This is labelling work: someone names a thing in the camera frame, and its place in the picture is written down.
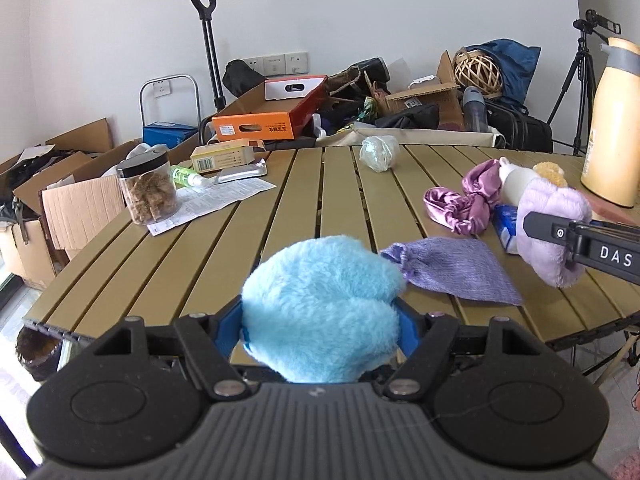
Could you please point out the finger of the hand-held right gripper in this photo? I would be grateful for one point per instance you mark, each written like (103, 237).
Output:
(550, 230)

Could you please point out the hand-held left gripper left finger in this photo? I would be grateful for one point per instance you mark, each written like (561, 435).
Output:
(230, 327)

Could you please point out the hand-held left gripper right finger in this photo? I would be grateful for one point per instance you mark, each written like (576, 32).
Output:
(407, 330)

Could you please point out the lilac fluffy puff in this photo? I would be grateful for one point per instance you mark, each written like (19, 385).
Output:
(550, 200)

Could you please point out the blue fluffy puff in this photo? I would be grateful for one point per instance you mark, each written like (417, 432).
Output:
(320, 300)

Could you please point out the mauve satin scrunchie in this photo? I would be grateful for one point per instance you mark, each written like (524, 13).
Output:
(445, 207)

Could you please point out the blue and white packet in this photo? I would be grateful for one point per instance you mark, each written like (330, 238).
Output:
(505, 225)

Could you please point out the pink flat box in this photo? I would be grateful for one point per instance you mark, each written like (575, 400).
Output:
(615, 212)

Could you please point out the yellow sponge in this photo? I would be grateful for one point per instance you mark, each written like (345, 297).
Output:
(550, 171)

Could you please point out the purple knitted cloth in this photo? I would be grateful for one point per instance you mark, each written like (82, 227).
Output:
(450, 270)

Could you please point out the purple satin scrunchie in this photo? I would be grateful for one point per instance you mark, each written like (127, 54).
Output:
(480, 180)

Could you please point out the black luggage case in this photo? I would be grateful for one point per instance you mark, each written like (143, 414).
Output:
(520, 127)

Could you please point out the cream thermos jug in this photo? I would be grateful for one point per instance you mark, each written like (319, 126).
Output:
(612, 125)

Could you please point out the printed paper sheet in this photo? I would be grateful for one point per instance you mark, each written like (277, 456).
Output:
(225, 197)

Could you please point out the grey-blue water bottle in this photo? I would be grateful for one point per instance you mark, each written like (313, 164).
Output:
(474, 110)

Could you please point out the silver blister pack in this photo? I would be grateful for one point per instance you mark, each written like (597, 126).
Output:
(240, 173)

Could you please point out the beige folding wagon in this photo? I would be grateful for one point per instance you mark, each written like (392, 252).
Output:
(425, 136)

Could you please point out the green spray bottle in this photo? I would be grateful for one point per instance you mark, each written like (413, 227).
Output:
(185, 176)

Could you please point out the black tripod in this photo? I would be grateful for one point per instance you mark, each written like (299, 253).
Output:
(582, 75)

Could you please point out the clear snack jar black lid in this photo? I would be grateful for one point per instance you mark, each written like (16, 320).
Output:
(148, 190)

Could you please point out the blue fabric bag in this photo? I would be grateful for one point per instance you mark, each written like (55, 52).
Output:
(520, 70)

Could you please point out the small cream carton box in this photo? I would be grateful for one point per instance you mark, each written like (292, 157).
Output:
(225, 156)

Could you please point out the wicker ball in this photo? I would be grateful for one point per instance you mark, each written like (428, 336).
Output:
(477, 72)

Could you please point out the brown cardboard box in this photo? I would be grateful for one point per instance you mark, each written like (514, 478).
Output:
(430, 102)

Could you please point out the black garment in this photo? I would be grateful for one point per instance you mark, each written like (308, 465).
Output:
(410, 120)

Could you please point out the crumpled clear plastic bag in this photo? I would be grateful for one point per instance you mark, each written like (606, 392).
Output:
(379, 152)

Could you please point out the large open cardboard box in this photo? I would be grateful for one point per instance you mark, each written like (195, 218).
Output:
(80, 210)

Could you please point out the orange cardboard tray box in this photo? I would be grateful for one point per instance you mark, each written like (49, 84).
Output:
(255, 127)

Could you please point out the blue box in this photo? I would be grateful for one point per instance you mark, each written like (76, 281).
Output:
(167, 135)

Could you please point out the pink fluffy fabric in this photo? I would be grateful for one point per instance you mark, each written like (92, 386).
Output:
(625, 462)

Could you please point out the flat open cardboard box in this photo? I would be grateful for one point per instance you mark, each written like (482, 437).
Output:
(85, 135)

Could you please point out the black roll bag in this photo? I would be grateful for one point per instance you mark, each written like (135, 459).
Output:
(370, 67)

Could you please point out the white and orange box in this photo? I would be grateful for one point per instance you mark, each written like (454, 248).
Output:
(295, 87)

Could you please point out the metal folding stool frame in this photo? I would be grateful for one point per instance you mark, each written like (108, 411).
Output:
(195, 100)

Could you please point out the single wall socket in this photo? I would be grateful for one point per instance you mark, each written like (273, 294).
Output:
(161, 88)

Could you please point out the triple wall socket panel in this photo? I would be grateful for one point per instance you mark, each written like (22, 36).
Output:
(285, 63)

